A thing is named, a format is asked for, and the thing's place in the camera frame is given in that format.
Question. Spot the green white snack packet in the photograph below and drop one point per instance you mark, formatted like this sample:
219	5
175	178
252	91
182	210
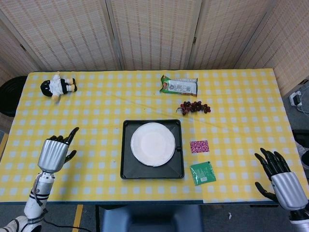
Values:
178	85

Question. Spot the white paper scrap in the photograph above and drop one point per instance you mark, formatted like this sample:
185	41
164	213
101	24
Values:
229	215

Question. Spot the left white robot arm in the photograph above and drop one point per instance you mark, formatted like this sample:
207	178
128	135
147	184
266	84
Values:
36	195

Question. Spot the black white plush toy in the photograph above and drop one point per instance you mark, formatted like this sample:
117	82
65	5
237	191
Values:
58	85

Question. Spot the woven folding screen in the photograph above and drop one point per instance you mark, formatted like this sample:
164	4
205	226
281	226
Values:
154	33

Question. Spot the green foil sachet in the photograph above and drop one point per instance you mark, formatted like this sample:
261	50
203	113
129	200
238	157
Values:
202	172

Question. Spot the purple patterned square sachet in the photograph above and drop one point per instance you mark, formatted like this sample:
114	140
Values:
200	146

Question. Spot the white paper plate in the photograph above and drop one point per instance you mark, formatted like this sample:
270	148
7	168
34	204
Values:
153	145

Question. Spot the black square plastic tray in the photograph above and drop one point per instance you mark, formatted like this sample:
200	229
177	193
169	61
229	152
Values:
152	173

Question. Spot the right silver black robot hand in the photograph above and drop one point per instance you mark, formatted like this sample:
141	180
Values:
288	191

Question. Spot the black round stool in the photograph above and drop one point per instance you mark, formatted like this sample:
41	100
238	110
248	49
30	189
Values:
10	96

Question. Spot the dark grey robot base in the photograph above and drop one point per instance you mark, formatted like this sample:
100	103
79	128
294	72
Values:
152	220

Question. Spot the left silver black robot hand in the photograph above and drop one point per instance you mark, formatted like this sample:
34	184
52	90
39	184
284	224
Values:
51	154

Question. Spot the bunch of red grapes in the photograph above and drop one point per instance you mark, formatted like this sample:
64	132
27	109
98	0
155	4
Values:
194	107

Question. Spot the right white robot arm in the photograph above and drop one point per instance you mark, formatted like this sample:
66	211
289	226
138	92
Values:
299	221

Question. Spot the yellow white checked tablecloth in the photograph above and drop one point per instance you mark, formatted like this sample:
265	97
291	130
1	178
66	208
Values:
241	120

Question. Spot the white power adapter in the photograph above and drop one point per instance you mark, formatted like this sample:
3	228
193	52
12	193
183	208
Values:
295	99

